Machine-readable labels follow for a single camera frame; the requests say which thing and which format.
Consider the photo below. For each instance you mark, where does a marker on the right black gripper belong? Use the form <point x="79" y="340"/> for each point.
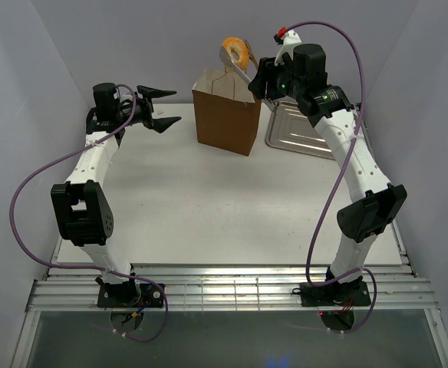
<point x="264" y="77"/>

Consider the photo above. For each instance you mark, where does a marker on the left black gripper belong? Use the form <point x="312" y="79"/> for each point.
<point x="158" y="125"/>

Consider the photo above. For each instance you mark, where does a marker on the glazed ring donut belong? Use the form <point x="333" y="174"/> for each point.
<point x="238" y="51"/>

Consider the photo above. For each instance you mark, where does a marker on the metal tongs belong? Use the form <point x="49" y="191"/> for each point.
<point x="230" y="64"/>

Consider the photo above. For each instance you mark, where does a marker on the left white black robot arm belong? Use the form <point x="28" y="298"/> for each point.
<point x="81" y="208"/>

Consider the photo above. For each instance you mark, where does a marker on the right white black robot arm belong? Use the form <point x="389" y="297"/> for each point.
<point x="375" y="201"/>

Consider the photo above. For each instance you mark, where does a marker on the brown paper bag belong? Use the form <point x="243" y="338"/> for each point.
<point x="226" y="112"/>

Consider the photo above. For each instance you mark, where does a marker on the metal tray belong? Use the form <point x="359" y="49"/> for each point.
<point x="288" y="129"/>

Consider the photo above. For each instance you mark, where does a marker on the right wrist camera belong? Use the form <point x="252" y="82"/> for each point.
<point x="287" y="41"/>

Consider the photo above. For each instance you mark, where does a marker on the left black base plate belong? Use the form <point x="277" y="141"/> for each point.
<point x="147" y="294"/>

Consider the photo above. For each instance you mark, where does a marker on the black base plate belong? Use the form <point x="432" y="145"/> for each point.
<point x="335" y="295"/>
<point x="147" y="294"/>

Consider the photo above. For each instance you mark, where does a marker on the aluminium rail frame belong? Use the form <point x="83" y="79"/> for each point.
<point x="229" y="288"/>

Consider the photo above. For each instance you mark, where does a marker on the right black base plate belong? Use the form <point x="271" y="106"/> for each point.
<point x="335" y="295"/>

